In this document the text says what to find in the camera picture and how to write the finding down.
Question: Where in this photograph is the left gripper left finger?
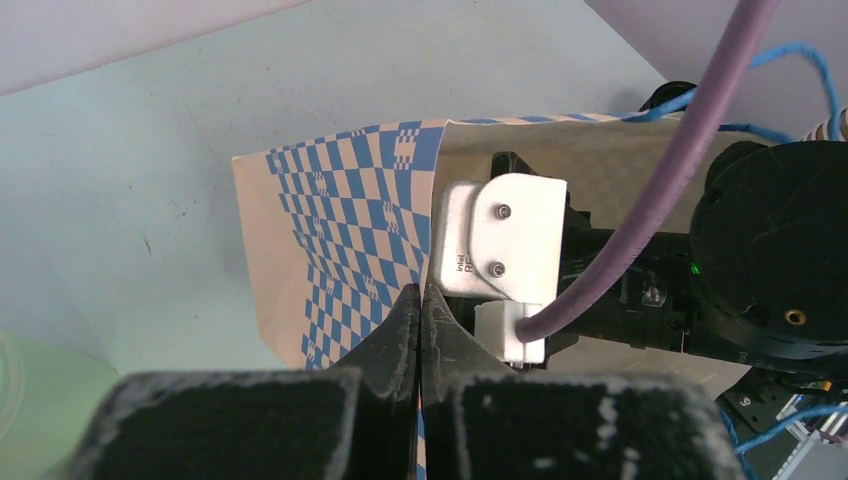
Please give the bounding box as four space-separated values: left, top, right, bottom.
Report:
329 284 422 401

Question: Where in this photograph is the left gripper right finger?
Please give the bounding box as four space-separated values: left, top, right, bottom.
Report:
421 284 516 406

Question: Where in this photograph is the checkered paper takeout bag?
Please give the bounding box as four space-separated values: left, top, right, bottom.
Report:
231 112 796 480

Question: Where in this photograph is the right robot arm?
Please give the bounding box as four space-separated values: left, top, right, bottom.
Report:
544 140 847 383

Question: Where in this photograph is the stack of paper cups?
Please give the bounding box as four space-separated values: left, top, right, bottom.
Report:
799 107 847 142

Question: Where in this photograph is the green straw holder cup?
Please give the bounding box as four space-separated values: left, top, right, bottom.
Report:
1 332 118 479

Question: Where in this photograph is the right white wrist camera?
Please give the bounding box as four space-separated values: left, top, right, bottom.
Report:
431 173 567 366

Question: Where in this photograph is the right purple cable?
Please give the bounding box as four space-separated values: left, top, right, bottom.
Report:
515 0 783 344

